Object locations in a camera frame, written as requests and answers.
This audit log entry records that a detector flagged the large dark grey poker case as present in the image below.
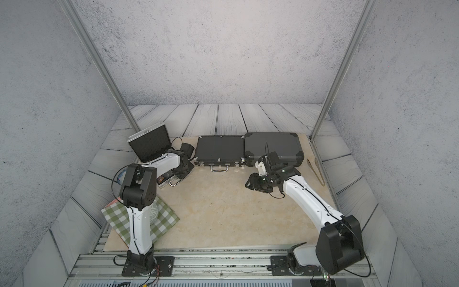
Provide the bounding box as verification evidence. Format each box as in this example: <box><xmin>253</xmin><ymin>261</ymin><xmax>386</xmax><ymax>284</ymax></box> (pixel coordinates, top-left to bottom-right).
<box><xmin>244</xmin><ymin>132</ymin><xmax>304</xmax><ymax>167</ymax></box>

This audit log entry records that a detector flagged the medium black poker case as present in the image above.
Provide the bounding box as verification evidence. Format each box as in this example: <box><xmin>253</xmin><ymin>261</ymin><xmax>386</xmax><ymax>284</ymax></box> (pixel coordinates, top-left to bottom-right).
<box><xmin>194</xmin><ymin>135</ymin><xmax>245</xmax><ymax>172</ymax></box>

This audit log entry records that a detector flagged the small silver poker case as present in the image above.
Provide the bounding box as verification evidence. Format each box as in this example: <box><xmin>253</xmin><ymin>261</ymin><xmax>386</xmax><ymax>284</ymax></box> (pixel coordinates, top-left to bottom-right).
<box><xmin>127</xmin><ymin>122</ymin><xmax>183</xmax><ymax>187</ymax></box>

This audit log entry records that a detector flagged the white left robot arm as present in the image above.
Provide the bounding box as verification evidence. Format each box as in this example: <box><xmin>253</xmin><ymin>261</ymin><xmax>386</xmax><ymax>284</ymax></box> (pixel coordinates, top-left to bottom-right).
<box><xmin>120</xmin><ymin>143</ymin><xmax>194</xmax><ymax>274</ymax></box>

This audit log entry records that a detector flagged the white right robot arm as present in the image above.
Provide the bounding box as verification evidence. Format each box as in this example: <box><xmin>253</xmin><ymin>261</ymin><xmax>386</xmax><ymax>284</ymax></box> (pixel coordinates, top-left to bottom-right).
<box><xmin>245</xmin><ymin>152</ymin><xmax>367</xmax><ymax>275</ymax></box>

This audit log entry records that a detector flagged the blue white ceramic bowl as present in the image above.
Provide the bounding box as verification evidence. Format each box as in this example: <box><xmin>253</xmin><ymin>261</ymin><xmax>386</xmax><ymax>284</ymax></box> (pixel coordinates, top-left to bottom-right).
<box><xmin>116</xmin><ymin>168</ymin><xmax>126</xmax><ymax>185</ymax></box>

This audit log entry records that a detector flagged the green checkered cloth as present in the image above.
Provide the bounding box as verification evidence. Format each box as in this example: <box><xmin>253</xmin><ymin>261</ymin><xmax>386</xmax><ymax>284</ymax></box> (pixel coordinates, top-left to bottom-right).
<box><xmin>101</xmin><ymin>197</ymin><xmax>180</xmax><ymax>245</ymax></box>

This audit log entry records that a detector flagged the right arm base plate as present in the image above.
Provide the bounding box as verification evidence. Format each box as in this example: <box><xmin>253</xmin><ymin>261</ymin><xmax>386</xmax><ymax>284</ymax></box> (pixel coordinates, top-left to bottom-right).
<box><xmin>267</xmin><ymin>255</ymin><xmax>322</xmax><ymax>277</ymax></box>

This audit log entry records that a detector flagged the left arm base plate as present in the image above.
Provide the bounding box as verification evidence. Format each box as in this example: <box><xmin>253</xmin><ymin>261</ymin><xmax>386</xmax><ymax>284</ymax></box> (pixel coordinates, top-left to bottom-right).
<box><xmin>121</xmin><ymin>256</ymin><xmax>175</xmax><ymax>277</ymax></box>

